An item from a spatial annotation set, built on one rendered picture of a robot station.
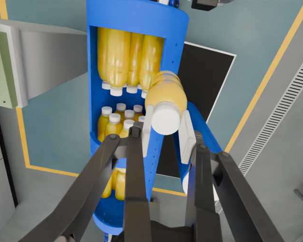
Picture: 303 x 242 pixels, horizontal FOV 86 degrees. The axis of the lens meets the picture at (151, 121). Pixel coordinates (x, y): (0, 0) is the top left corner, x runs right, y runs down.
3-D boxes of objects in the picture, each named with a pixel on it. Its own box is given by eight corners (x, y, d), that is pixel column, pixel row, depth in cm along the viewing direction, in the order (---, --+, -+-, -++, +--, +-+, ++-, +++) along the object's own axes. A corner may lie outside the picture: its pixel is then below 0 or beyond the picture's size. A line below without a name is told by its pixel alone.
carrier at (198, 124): (164, 108, 161) (176, 130, 172) (173, 173, 82) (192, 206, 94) (191, 95, 154) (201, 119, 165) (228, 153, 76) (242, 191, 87)
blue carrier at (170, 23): (97, 184, 95) (85, 237, 70) (97, 6, 56) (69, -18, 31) (145, 185, 100) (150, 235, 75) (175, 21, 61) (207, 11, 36)
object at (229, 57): (143, 163, 213) (142, 172, 199) (176, 39, 146) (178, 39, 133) (180, 171, 217) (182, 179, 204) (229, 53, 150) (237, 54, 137)
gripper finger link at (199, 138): (196, 159, 14) (232, 165, 13) (190, 128, 18) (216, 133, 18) (192, 172, 14) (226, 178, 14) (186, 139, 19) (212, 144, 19)
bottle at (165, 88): (186, 87, 39) (202, 121, 22) (163, 104, 41) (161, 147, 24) (168, 63, 37) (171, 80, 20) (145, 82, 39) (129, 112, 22)
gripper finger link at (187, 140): (188, 139, 15) (196, 140, 15) (182, 108, 21) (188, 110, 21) (180, 163, 16) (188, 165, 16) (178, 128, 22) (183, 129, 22)
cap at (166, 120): (185, 118, 22) (187, 125, 21) (163, 133, 24) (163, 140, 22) (168, 97, 21) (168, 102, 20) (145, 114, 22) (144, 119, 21)
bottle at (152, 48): (140, 29, 45) (133, 92, 54) (163, 32, 44) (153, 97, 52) (149, 31, 51) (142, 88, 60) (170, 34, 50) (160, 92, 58)
